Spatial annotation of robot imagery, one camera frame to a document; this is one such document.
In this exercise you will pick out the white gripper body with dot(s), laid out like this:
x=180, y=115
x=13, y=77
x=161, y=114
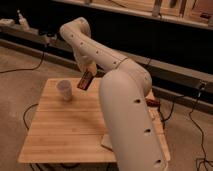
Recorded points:
x=85, y=63

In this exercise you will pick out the dark red eraser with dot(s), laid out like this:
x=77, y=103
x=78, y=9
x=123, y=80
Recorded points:
x=85, y=81

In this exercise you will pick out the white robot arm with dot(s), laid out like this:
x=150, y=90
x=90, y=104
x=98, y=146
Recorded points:
x=122, y=93

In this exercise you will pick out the black object on ledge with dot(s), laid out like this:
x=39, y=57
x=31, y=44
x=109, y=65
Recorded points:
x=46, y=33

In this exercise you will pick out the white bottle on ledge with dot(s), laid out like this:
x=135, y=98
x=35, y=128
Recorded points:
x=23, y=21

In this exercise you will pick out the wooden table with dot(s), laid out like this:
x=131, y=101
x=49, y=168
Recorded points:
x=67, y=131

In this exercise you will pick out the red oblong object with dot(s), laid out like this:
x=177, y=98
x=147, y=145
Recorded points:
x=152, y=103

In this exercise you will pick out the beige sponge block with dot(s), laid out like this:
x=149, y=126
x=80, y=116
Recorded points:
x=106, y=143

